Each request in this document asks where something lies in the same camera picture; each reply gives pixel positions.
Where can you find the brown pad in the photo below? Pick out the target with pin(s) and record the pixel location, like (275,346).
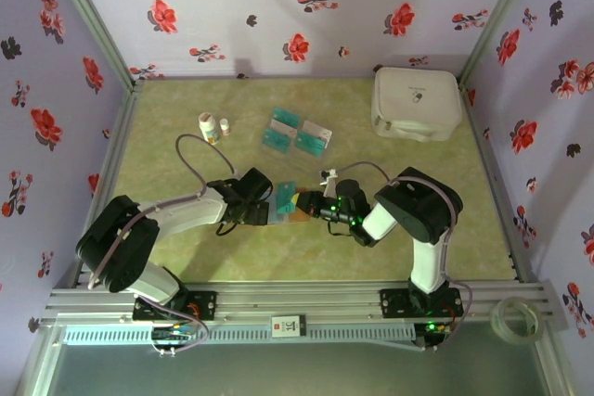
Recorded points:
(299,217)

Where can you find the teal credit card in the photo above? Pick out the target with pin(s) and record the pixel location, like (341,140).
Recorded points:
(287,192)
(285,116)
(311,144)
(277,138)
(278,215)

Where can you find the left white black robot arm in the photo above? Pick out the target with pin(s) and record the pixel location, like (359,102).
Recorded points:
(185,215)

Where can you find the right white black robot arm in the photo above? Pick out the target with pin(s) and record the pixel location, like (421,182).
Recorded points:
(429,252)

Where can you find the white red credit card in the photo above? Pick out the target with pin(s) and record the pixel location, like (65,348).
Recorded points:
(318,131)

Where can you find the teal packets group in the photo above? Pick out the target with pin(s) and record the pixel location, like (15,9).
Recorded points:
(297,159)

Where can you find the small white pill bottle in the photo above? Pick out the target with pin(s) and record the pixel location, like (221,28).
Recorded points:
(225,128)

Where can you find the large white pill bottle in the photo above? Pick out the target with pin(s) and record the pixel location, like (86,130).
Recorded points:
(209,129)

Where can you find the white label tag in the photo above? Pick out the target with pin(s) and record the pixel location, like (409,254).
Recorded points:
(287,326)

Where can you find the small controller board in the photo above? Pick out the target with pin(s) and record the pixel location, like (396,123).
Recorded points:
(434,328)
(171,335)

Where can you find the white zip case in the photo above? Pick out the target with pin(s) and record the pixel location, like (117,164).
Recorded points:
(415,99)

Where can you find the clear tape roll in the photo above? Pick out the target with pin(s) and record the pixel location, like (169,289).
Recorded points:
(499,322)

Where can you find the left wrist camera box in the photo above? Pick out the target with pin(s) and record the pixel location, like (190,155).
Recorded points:
(256,182)

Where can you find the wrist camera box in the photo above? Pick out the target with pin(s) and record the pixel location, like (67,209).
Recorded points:
(352,189)
(256,182)

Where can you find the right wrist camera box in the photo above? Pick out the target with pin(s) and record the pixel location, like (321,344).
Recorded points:
(352,189)

